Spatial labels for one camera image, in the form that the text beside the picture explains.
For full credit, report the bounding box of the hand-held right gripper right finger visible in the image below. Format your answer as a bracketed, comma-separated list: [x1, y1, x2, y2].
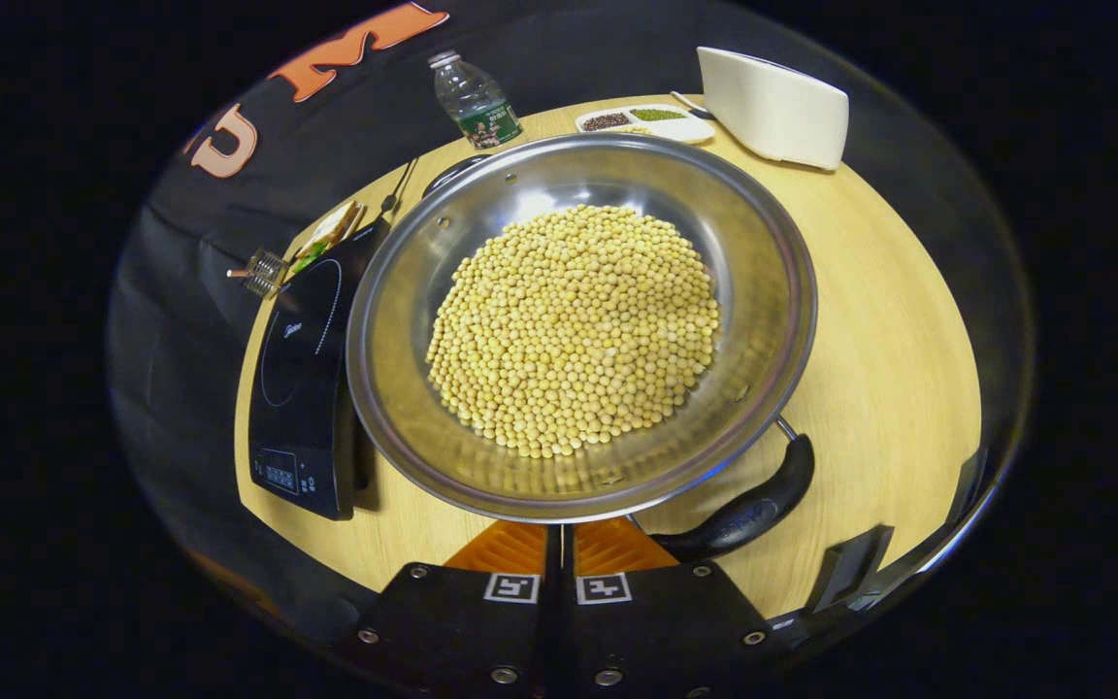
[564, 517, 793, 699]

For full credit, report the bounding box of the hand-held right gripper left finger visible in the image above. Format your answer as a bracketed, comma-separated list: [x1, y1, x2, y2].
[331, 519, 565, 699]

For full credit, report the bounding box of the black induction cooktop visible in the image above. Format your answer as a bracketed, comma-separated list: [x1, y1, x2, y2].
[248, 216, 393, 522]

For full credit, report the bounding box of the pile of yellow soybeans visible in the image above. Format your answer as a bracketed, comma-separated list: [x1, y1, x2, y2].
[426, 204, 721, 459]

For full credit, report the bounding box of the stainless steel pot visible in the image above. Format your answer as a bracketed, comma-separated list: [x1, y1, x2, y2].
[345, 133, 818, 564]

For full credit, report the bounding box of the clear glass cup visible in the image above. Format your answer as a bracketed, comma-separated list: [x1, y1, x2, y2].
[226, 249, 290, 298]

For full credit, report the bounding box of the sandwich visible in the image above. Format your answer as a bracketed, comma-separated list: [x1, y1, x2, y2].
[287, 200, 366, 278]

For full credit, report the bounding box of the white divided dish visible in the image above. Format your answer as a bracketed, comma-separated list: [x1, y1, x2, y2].
[575, 103, 716, 146]

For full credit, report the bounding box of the clear plastic water bottle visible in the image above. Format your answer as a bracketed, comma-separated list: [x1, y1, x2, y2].
[428, 50, 524, 150]

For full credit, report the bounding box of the white tabletop appliance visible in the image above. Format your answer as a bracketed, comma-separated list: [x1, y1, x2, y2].
[696, 46, 850, 173]

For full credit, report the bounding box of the black cable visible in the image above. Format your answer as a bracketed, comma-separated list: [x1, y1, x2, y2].
[379, 155, 419, 216]

